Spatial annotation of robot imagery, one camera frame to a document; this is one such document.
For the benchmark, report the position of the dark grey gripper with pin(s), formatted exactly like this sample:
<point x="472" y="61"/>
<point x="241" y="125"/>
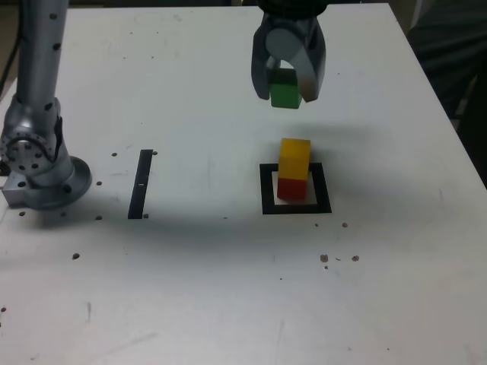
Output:
<point x="291" y="21"/>

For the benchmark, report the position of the green cube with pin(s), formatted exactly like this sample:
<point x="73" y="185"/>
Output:
<point x="284" y="95"/>

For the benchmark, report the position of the yellow cube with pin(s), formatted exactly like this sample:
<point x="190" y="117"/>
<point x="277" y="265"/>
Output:
<point x="293" y="159"/>

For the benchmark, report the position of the red cube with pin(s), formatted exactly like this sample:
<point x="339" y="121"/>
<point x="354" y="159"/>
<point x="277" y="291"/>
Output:
<point x="292" y="189"/>

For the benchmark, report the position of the black tape square outline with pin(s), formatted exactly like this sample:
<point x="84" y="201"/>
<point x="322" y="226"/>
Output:
<point x="266" y="194"/>

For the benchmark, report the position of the black tape strip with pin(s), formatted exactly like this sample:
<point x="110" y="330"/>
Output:
<point x="139" y="186"/>

